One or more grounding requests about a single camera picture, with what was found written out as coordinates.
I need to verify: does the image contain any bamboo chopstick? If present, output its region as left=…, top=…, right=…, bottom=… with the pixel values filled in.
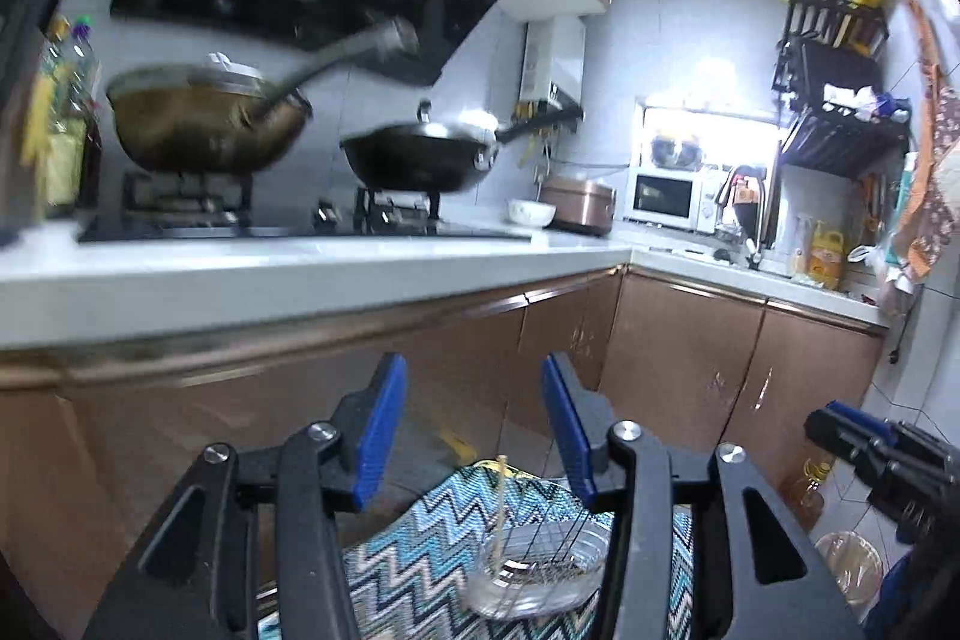
left=491, top=453, right=508, bottom=576

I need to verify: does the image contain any steel kitchen faucet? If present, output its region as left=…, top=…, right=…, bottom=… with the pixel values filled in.
left=715, top=166, right=768, bottom=271

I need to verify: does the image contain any small lined trash bin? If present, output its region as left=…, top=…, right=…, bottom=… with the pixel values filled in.
left=815, top=531, right=884, bottom=615

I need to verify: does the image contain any oil bottle on floor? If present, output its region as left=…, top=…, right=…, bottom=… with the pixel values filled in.
left=786, top=459, right=832, bottom=533

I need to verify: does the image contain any zigzag teal woven mat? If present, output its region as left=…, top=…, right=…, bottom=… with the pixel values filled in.
left=257, top=464, right=697, bottom=640

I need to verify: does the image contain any yellow oil jug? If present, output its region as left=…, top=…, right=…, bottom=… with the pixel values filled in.
left=807, top=221, right=846, bottom=291

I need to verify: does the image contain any clear plastic utensil holder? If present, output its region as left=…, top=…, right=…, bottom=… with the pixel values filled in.
left=464, top=512, right=612, bottom=622

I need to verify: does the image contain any orange patterned hanging cloth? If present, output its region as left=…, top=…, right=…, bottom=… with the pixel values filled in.
left=892, top=0, right=958, bottom=283

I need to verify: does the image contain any white microwave oven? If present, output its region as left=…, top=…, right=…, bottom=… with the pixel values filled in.
left=623, top=164, right=726, bottom=236

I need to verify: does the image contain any black gas stove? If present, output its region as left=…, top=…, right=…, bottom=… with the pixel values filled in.
left=76, top=172, right=526, bottom=244

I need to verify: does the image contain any brown rice cooker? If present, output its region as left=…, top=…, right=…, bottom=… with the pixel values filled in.
left=539, top=175, right=617, bottom=237

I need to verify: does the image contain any white ceramic bowl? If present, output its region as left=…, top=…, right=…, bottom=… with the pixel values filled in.
left=508, top=200, right=556, bottom=229

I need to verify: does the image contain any brass-coloured wok with lid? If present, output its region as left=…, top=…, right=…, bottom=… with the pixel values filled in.
left=104, top=16, right=420, bottom=178

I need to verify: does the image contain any black wok with lid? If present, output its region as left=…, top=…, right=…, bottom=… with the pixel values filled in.
left=340, top=99, right=584, bottom=195

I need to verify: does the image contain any cooking oil bottle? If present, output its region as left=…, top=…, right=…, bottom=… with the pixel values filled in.
left=21, top=16, right=103, bottom=220

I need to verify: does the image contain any white gas water heater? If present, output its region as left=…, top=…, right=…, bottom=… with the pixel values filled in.
left=519, top=16, right=586, bottom=109

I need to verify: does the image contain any black wall dish rack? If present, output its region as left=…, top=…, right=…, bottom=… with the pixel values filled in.
left=771, top=0, right=911, bottom=179

